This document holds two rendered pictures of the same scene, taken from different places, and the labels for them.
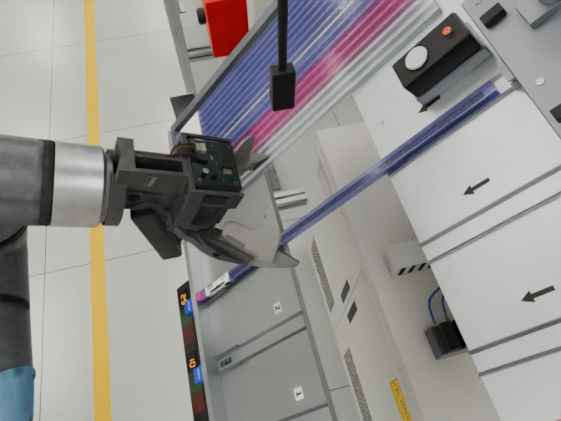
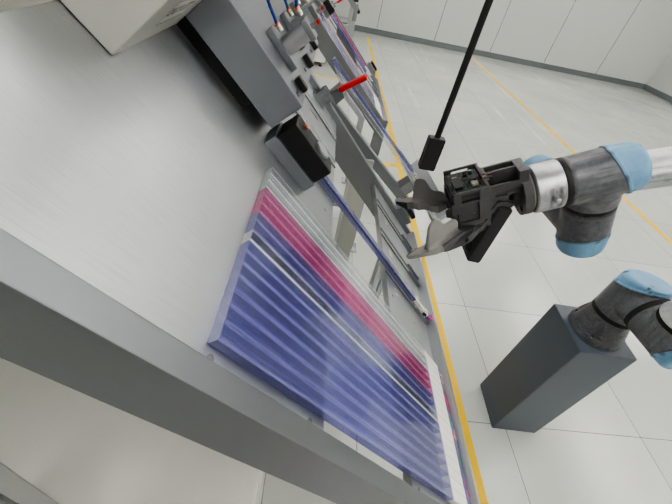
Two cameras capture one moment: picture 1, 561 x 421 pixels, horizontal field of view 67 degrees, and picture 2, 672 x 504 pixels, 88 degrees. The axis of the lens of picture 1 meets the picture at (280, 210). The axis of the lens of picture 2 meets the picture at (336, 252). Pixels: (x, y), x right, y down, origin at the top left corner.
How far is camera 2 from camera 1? 0.76 m
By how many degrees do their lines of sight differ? 79
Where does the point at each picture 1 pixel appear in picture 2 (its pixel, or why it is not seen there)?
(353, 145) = (212, 491)
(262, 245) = (422, 191)
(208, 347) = (423, 290)
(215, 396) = (419, 269)
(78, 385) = (494, 480)
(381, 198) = not seen: hidden behind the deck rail
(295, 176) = not seen: outside the picture
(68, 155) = (552, 164)
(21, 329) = not seen: hidden behind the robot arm
